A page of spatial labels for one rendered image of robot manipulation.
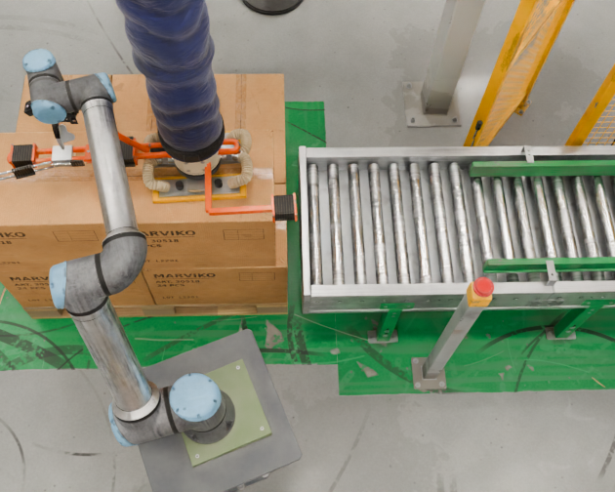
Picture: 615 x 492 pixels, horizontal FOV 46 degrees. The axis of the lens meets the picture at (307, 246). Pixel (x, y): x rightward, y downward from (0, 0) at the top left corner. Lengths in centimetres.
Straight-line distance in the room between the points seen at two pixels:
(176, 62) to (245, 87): 140
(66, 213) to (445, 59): 198
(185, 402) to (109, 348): 34
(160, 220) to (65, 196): 36
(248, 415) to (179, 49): 123
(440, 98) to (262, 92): 104
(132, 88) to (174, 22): 156
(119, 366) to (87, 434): 131
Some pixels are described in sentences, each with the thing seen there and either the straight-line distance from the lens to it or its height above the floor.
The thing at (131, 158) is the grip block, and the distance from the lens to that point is 264.
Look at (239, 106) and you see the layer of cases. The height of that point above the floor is 54.
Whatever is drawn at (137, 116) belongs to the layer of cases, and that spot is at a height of 54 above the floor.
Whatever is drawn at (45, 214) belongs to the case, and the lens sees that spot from 278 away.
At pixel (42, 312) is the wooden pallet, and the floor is 8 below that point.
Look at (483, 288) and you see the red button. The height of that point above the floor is 104.
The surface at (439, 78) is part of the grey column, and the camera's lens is 387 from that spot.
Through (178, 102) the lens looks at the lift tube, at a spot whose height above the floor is 149.
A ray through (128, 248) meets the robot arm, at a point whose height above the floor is 156.
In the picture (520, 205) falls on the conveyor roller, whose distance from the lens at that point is 328.
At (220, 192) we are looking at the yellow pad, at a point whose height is 97.
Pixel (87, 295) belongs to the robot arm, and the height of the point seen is 152.
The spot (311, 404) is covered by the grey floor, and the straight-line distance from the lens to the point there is 337.
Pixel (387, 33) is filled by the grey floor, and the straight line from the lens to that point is 446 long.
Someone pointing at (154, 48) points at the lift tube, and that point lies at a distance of 206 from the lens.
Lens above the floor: 327
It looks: 64 degrees down
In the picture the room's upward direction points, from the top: 4 degrees clockwise
